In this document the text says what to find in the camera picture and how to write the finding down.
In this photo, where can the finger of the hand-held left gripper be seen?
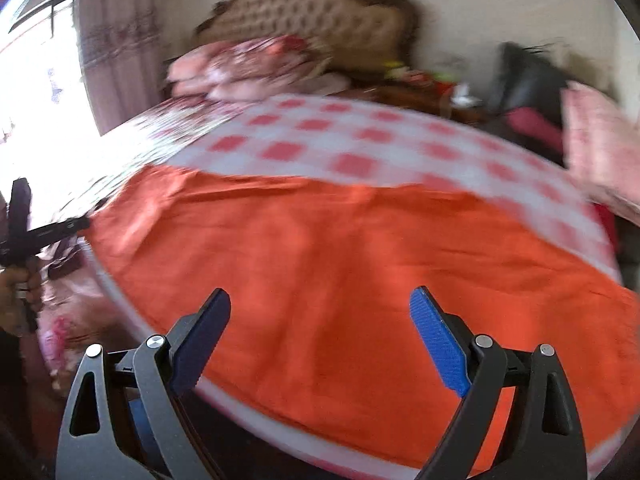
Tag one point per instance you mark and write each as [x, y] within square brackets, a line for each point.
[60, 232]

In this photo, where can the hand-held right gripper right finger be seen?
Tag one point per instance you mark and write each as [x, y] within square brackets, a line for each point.
[440, 345]

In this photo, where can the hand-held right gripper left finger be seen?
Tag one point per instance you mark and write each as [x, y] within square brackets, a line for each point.
[205, 340]

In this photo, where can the orange pants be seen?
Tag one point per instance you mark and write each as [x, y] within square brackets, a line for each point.
[325, 260]

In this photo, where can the person's left hand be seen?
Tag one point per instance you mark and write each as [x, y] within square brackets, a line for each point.
[12, 295]

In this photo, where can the bright window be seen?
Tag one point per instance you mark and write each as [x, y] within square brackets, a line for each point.
[40, 85]

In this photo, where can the floral bed sheet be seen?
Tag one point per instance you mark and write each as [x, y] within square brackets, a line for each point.
[165, 125]

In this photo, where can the pink patterned curtain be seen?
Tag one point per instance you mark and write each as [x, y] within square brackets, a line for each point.
[120, 35]

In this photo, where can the magenta cushion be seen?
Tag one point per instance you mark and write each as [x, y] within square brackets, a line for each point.
[535, 127]

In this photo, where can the dark wooden nightstand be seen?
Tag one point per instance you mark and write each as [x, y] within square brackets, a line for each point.
[400, 97]

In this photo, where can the large pink patterned pillow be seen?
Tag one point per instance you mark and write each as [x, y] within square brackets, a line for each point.
[600, 150]

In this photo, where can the folded floral quilt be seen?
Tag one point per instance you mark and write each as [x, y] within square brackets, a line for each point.
[260, 57]

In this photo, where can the black leather chair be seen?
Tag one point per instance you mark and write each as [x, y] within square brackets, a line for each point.
[530, 80]

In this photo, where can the tufted carved headboard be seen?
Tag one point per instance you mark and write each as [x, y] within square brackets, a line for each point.
[310, 10]

